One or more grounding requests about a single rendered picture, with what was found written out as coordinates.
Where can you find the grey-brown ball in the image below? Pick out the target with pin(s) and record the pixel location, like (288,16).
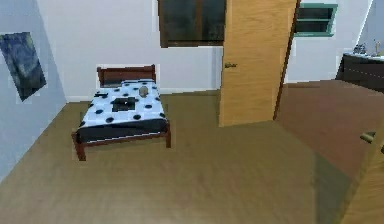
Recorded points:
(143,91)

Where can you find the red-brown bed with dotted cover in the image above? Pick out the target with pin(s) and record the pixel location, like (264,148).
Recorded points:
(123,113)

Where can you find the black laptop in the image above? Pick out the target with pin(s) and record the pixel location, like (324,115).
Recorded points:
(124,104)

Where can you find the light wooden room door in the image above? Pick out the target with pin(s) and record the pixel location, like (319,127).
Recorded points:
(255,63)
(368,186)

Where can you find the dark brown framed window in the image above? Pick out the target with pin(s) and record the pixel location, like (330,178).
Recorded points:
(193,21)

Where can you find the dark cabinet with pale top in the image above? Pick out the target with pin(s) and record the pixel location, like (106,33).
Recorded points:
(361,71)

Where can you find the dark blue framed picture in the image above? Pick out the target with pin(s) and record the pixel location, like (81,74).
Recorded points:
(22,65)

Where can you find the small dark object on cabinet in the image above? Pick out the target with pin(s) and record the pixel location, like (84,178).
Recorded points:
(359,49)

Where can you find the pale slim bottle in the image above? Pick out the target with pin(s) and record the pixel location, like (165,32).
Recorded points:
(377,48)

